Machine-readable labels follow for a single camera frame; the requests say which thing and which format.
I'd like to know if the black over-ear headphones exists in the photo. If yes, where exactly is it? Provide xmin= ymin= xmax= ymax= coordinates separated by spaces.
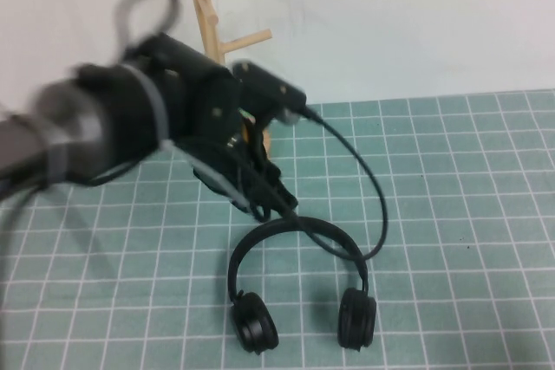
xmin=226 ymin=214 xmax=377 ymax=355

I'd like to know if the black camera cable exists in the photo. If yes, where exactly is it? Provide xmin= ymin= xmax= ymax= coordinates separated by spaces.
xmin=277 ymin=103 xmax=389 ymax=261

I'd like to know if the grey looped arm cable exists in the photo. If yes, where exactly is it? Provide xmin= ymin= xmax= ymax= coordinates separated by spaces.
xmin=114 ymin=0 xmax=181 ymax=63

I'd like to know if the wooden headphone stand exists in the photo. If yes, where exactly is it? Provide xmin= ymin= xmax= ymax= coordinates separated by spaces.
xmin=186 ymin=0 xmax=273 ymax=164

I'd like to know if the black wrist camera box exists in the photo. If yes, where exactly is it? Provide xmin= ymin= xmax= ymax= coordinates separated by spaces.
xmin=232 ymin=59 xmax=308 ymax=127

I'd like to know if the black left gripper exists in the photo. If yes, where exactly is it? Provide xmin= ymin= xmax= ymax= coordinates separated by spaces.
xmin=142 ymin=32 xmax=301 ymax=220

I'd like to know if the green white-grid tablecloth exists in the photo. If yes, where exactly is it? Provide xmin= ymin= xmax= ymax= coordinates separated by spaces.
xmin=0 ymin=88 xmax=555 ymax=370

